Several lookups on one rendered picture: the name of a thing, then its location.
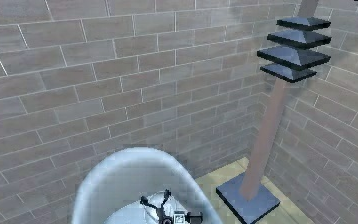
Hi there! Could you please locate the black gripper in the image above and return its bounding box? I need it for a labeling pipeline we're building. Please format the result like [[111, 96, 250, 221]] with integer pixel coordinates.
[[139, 189, 175, 224]]

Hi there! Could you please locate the floor lamp with black shades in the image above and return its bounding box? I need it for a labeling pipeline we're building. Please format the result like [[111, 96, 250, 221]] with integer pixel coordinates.
[[215, 0, 333, 224]]

